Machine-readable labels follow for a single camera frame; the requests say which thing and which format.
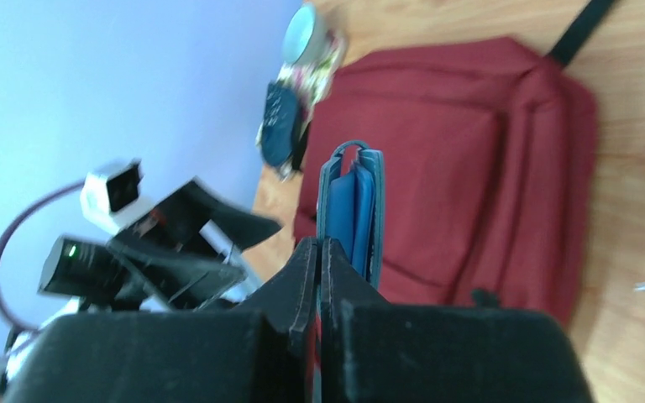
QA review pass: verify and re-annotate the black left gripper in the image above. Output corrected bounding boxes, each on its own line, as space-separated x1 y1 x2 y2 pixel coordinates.
39 177 282 311

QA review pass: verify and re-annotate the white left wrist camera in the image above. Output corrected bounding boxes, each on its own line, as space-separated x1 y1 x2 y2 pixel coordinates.
80 159 155 235

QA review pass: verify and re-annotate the light green ceramic bowl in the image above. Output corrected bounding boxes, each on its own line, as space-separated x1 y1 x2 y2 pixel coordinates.
281 3 328 65

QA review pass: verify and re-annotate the blue snap wallet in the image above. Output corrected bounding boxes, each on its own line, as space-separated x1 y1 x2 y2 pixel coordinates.
317 140 385 288

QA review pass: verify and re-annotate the dark blue leaf plate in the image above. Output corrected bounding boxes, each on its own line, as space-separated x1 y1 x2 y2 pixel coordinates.
259 81 303 167

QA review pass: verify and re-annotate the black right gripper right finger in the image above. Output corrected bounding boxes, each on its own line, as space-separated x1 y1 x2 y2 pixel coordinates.
320 239 593 402

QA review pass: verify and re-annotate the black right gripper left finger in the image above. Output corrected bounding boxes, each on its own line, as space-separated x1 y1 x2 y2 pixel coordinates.
4 238 318 402

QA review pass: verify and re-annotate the floral tray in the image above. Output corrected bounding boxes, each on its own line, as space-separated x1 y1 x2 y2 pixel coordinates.
255 30 348 181

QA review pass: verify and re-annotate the red backpack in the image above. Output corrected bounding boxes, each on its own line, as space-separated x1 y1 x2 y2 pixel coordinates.
293 0 616 327

